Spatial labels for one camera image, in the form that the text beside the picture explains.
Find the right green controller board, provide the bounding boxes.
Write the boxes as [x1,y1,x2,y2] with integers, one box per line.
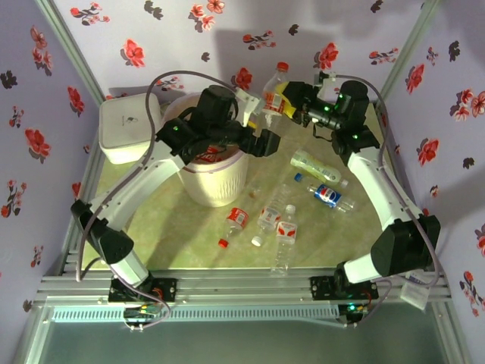
[338,301,369,328]

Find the green controller board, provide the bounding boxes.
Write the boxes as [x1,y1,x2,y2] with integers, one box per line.
[338,301,369,328]
[123,303,162,333]

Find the white ribbed plastic bin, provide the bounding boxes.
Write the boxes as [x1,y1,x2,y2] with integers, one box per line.
[166,93,250,209]

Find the long water bottle red-white label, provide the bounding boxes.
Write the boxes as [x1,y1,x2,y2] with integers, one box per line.
[251,183,293,247]

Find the red-white label bottle red cap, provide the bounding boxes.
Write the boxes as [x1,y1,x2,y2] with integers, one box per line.
[261,61,292,132]

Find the right aluminium corner post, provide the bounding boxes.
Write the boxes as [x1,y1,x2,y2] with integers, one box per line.
[374,0,444,105]

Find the left green controller board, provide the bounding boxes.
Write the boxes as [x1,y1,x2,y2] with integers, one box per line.
[123,303,162,333]

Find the white square bin lid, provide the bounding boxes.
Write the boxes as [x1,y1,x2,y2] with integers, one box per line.
[99,93,164,165]

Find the right grey arm cable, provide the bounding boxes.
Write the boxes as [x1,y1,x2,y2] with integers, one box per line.
[333,74,444,323]

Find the red cola bottle red cap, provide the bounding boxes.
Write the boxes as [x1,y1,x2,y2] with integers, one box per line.
[217,206,250,249]

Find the right thin black wire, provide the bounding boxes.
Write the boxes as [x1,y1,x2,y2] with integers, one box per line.
[311,124,335,142]

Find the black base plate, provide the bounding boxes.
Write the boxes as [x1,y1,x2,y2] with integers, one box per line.
[108,276,178,304]
[309,275,380,301]

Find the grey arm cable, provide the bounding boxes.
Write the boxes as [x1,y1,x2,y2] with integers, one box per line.
[75,70,243,284]
[333,74,444,323]

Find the white plastic tag pouch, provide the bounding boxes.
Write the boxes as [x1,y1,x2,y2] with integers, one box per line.
[400,278,433,311]

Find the left grey arm cable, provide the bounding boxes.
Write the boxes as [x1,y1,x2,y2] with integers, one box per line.
[75,70,243,284]

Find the water bottle white-red label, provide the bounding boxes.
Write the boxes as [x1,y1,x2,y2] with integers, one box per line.
[269,203,299,277]

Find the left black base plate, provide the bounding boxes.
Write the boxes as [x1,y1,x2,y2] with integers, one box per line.
[108,276,178,304]

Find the aluminium corner post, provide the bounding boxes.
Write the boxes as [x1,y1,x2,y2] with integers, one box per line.
[374,0,444,105]
[35,0,109,103]

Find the aluminium side frame rail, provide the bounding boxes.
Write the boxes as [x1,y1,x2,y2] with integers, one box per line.
[60,100,105,278]

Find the white slotted cable duct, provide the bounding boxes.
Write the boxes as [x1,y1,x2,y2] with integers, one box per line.
[50,305,341,324]

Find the blue Pepsi bottle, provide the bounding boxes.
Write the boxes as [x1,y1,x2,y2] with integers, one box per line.
[294,172,357,214]

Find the pink bin liner bag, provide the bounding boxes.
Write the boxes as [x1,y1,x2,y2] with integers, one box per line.
[166,93,250,174]

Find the green marbled table mat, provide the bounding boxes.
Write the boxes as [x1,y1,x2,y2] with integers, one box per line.
[75,101,397,272]

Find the left aluminium corner post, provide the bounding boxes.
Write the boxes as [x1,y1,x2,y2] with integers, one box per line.
[35,0,109,103]

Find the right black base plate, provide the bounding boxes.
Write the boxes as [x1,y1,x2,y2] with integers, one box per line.
[309,275,380,301]

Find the aluminium front frame rail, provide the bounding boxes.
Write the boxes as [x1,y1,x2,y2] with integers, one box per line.
[36,275,454,306]

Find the pale green tea bottle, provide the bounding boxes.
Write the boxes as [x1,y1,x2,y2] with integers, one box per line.
[289,148,349,189]

